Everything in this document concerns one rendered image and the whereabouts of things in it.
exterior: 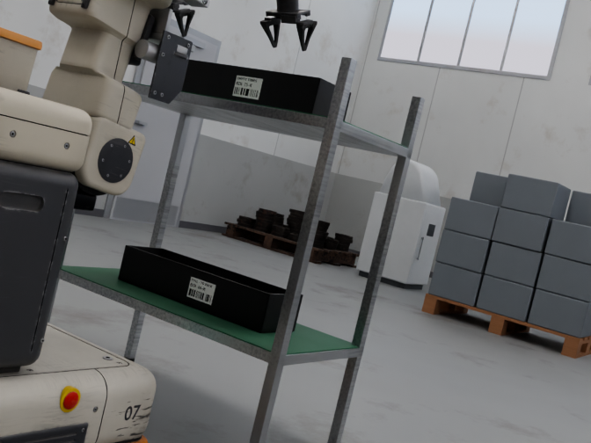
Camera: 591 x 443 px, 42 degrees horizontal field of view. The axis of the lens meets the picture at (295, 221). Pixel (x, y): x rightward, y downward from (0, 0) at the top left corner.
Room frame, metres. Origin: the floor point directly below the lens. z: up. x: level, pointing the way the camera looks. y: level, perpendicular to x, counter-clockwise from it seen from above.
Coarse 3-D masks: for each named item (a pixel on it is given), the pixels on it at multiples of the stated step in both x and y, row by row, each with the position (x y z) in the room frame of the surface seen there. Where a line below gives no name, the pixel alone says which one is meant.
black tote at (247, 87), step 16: (192, 64) 2.33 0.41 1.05; (208, 64) 2.30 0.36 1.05; (224, 64) 2.26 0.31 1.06; (192, 80) 2.32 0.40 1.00; (208, 80) 2.29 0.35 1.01; (224, 80) 2.26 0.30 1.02; (240, 80) 2.22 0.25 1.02; (256, 80) 2.19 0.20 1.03; (272, 80) 2.16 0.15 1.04; (288, 80) 2.13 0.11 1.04; (304, 80) 2.10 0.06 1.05; (320, 80) 2.08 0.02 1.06; (224, 96) 2.25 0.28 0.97; (240, 96) 2.22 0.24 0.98; (256, 96) 2.18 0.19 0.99; (272, 96) 2.16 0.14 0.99; (288, 96) 2.12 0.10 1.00; (304, 96) 2.10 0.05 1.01; (320, 96) 2.09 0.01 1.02; (304, 112) 2.09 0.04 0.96; (320, 112) 2.11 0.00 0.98
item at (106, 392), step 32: (64, 352) 1.71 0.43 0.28; (96, 352) 1.77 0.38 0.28; (0, 384) 1.42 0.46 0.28; (32, 384) 1.47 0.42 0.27; (64, 384) 1.53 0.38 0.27; (96, 384) 1.60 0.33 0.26; (128, 384) 1.67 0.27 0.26; (0, 416) 1.40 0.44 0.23; (32, 416) 1.46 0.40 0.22; (64, 416) 1.53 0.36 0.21; (96, 416) 1.60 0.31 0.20; (128, 416) 1.68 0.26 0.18
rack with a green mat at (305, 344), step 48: (144, 96) 2.30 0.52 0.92; (192, 96) 2.15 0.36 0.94; (336, 96) 1.90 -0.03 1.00; (336, 144) 1.91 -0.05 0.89; (384, 144) 2.12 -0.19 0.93; (384, 240) 2.25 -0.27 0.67; (96, 288) 2.26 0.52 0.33; (288, 288) 1.90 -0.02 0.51; (240, 336) 2.00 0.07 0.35; (288, 336) 1.91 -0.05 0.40; (336, 432) 2.25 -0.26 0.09
